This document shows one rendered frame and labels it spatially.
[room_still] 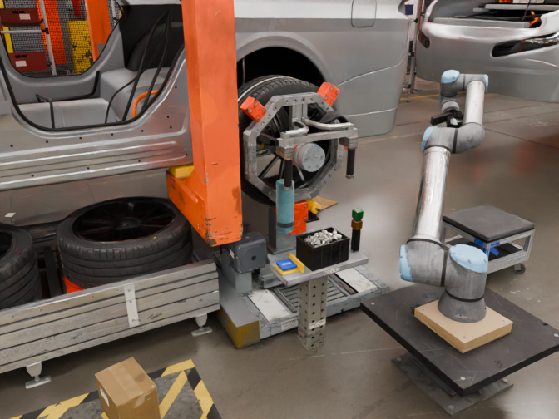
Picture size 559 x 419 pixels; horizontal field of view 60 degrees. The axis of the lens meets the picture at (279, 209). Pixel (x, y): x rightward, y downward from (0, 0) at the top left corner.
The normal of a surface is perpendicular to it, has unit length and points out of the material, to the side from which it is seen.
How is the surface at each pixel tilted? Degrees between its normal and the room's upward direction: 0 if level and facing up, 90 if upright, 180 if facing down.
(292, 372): 0
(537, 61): 90
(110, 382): 0
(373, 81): 90
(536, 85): 104
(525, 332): 0
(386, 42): 90
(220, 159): 90
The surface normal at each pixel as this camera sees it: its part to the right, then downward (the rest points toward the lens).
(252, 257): 0.47, 0.36
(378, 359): 0.00, -0.91
